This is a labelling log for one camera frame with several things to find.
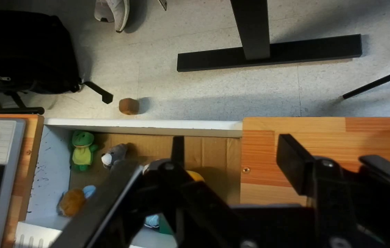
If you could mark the white shoe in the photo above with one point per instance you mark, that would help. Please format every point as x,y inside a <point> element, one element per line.
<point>111,13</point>

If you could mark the small blue toy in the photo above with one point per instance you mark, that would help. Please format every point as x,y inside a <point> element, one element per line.
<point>88,190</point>

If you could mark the green turtle plush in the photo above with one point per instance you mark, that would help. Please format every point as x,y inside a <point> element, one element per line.
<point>82,148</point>

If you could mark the yellow ball toy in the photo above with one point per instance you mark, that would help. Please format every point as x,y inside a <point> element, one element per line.
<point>195,175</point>

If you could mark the brown potato toy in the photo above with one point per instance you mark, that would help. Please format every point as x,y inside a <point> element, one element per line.
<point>128,106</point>

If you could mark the black table base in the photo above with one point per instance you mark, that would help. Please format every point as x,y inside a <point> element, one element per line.
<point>267,51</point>

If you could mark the grey penguin plush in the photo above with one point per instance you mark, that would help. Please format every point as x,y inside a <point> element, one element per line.
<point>113,155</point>

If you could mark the white sink basin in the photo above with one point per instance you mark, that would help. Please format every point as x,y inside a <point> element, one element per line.
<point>157,126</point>

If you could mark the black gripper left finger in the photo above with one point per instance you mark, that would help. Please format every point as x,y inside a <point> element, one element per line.
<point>111,197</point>

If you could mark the black stand leg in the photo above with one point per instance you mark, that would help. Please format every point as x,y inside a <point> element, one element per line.
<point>377,82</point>

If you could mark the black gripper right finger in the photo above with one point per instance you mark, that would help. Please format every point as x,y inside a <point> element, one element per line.
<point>297,165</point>

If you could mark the grey toy stove top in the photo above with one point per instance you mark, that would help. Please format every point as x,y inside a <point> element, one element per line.
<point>1,146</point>

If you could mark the black backpack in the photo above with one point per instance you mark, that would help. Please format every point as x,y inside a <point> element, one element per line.
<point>19,49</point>

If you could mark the brown round plush toy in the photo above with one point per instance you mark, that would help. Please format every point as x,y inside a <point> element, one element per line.
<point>71,202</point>

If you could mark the wooden toy kitchen unit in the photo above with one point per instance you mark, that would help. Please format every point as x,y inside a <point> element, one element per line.
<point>267,151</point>

